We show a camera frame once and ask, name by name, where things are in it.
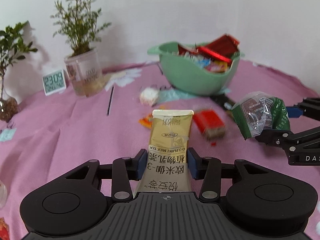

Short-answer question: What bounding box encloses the cream plant milk tea pouch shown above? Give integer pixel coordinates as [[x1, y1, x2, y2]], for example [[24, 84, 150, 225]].
[[136, 109, 194, 193]]

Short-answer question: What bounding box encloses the green snack packet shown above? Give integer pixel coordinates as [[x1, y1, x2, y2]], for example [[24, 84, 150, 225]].
[[232, 92, 290, 140]]

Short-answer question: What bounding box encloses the small red snack packet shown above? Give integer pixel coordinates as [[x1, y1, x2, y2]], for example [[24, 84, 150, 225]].
[[193, 109, 226, 140]]

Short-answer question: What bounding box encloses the yellow snack bag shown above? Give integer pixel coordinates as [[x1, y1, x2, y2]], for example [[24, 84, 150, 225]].
[[205, 63, 229, 73]]

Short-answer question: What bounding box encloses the long red snack bar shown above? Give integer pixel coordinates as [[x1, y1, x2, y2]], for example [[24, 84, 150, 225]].
[[197, 46, 232, 65]]

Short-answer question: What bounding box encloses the red white sweet bag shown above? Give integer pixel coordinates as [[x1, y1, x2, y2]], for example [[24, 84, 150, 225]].
[[177, 44, 198, 56]]

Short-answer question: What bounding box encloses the dark red snack packet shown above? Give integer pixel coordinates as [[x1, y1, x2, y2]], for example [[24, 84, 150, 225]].
[[204, 34, 240, 57]]

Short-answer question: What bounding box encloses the white pink wrapped candy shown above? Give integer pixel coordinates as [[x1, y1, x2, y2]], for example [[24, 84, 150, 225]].
[[139, 87, 159, 106]]

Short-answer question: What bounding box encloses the green plastic bowl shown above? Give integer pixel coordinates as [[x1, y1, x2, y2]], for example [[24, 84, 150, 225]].
[[147, 41, 244, 96]]

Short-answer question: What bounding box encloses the pink tablecloth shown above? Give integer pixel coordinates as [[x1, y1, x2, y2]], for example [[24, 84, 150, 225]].
[[1, 63, 319, 239]]

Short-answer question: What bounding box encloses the white digital clock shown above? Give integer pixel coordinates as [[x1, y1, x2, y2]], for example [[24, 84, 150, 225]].
[[42, 69, 67, 96]]

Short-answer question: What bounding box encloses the clear drinking glass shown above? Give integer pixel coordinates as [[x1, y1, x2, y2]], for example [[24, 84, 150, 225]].
[[0, 181, 8, 209]]

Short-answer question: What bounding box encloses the red packet at edge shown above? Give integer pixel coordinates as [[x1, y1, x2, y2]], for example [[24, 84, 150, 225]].
[[0, 218, 10, 240]]

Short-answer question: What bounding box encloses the leafy plant in glass vase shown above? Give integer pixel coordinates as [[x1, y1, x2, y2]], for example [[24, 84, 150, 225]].
[[0, 20, 39, 123]]

